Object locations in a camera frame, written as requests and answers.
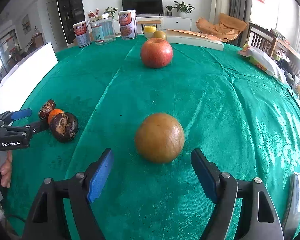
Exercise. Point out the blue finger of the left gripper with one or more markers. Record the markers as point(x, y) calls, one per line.
point(28, 130)
point(10, 117)

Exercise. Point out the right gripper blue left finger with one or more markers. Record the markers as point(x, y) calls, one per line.
point(47, 219)

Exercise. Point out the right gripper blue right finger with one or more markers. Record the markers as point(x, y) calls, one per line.
point(258, 217)

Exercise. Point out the orange tangerine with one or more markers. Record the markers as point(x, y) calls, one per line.
point(53, 113)

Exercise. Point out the dark mangosteen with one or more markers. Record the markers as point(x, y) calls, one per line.
point(46, 109)

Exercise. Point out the dark avocado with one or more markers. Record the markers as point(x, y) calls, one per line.
point(64, 126)

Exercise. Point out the brown round pear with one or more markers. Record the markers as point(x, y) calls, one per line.
point(160, 138)

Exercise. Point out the red apple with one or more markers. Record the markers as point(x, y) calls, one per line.
point(156, 53)

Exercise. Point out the person's left hand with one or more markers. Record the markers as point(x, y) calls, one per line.
point(6, 170)

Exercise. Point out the white cardboard box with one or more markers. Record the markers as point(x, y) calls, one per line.
point(21, 80)

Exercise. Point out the left red-label tin can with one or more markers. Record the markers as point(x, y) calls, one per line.
point(82, 33)

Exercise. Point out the red-label tin can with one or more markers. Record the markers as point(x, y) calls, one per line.
point(128, 25)
point(82, 33)

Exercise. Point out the green tablecloth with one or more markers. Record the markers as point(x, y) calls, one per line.
point(242, 119)

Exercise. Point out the clear glass jar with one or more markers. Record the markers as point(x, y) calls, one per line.
point(103, 28)

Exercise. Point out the red flower vase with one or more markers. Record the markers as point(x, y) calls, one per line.
point(92, 14)

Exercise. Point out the left green plant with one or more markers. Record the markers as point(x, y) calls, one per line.
point(111, 10)

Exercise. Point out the dark wooden bookshelf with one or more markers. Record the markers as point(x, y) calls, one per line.
point(70, 13)

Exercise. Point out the right red-label tin can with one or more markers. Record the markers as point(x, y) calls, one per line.
point(128, 25)

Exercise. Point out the yellow lid small jar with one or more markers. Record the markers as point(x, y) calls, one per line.
point(149, 30)

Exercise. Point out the small wooden side table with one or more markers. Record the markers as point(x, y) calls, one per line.
point(153, 23)

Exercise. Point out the small green-yellow pear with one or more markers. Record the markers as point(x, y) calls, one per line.
point(159, 34)

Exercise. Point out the snack bag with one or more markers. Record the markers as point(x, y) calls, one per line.
point(261, 60)

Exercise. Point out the black television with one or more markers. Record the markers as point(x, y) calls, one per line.
point(143, 7)

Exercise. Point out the small potted plant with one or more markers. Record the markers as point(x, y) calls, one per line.
point(169, 10)

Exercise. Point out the white TV cabinet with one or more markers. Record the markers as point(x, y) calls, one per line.
point(178, 23)

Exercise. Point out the wooden chair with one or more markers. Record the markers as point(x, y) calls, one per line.
point(273, 46)

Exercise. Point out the large potted plant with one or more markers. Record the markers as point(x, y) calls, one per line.
point(183, 8)

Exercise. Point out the orange lounge chair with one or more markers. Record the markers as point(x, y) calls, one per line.
point(227, 29)

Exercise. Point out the grey curtain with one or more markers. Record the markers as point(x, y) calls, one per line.
point(240, 0)

